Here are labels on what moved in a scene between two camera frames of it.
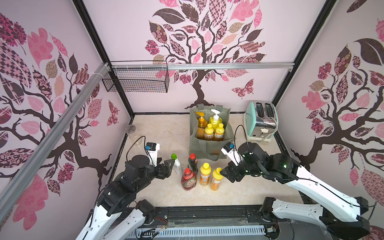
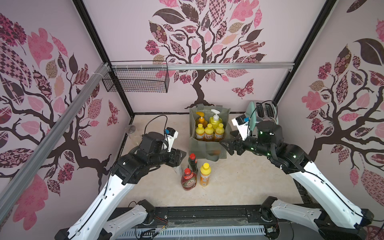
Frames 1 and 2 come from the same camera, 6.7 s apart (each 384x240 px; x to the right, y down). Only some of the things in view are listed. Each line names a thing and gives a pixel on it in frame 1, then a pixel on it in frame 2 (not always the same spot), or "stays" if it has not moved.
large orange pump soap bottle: x=202 y=125 stays
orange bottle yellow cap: x=219 y=132 stays
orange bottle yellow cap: x=205 y=174 stays
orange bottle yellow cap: x=209 y=132 stays
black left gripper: x=165 y=169 -> x=175 y=159
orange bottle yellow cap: x=217 y=177 -> x=200 y=131
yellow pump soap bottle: x=215 y=120 stays
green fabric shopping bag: x=209 y=150 stays
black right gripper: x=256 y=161 -> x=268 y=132
